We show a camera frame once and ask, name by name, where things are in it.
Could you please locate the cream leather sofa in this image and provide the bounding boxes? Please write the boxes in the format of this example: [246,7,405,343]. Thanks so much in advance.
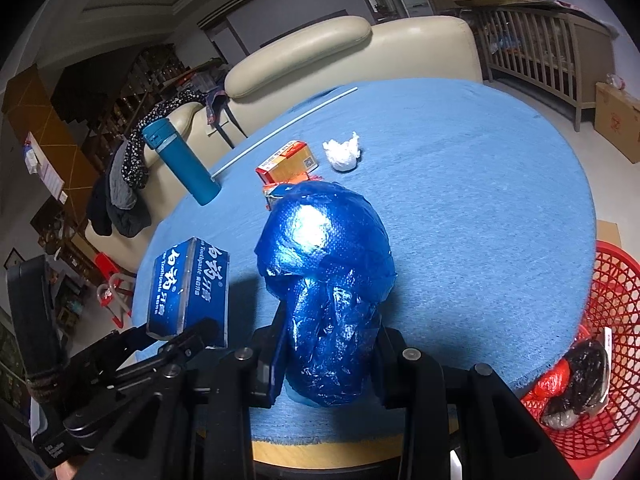
[82,15,483,273]

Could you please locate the dotted dark cloth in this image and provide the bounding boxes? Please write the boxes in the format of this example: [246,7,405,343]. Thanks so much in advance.
[122,87,208,191]

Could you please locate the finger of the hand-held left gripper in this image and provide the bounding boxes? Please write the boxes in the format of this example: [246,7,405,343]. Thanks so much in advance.
[67,326,162,387]
[64,317,221,441]

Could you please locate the white red small box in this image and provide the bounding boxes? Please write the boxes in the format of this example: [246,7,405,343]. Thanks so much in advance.
[602,327,615,403]

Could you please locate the dark wooden shelf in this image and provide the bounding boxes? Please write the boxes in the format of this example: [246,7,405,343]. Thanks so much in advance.
[52,45,191,171]

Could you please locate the blue thermos bottle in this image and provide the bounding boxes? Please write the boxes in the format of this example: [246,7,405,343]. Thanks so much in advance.
[141,119,222,206]

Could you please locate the blue plastic bag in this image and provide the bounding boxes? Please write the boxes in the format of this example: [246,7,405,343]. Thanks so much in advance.
[254,181,398,407]

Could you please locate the dark bag straps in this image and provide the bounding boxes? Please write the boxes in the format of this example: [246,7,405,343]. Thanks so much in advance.
[202,87,248,148]

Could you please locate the red plastic stool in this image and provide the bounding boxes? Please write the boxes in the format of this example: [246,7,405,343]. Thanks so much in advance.
[94,252,137,333]

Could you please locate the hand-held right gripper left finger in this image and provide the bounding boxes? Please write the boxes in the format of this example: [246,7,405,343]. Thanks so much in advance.
[87,307,290,480]

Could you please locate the dark clothes pile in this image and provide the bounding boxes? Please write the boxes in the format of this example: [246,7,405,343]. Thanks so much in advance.
[89,140,151,238]

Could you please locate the brown cardboard box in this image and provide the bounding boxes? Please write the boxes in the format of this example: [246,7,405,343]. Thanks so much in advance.
[594,81,640,163]

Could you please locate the blue toothpaste box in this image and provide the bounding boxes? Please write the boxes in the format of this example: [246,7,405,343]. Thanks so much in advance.
[146,236,231,348]

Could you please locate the orange wrapper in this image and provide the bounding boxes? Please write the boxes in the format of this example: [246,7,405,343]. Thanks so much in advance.
[263,172,323,211]

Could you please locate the red plastic basket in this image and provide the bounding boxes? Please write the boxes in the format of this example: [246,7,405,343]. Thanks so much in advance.
[520,240,640,478]

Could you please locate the black plastic bag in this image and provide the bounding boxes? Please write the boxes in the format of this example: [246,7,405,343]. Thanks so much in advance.
[542,339,610,428]

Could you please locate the wooden crib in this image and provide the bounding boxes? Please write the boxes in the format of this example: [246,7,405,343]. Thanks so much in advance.
[455,0,613,133]

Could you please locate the white tissue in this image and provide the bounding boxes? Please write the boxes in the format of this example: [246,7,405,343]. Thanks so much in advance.
[322,131,362,173]

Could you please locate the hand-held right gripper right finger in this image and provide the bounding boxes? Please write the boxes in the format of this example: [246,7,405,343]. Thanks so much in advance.
[370,322,566,480]

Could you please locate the orange cardboard box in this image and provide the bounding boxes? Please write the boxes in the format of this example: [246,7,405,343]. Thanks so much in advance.
[255,141,321,184]

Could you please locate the thin white rod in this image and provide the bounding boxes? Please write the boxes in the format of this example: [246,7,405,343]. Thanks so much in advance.
[210,86,359,181]

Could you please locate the red plastic bag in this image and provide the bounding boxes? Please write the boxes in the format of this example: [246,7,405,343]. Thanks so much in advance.
[530,360,571,401]

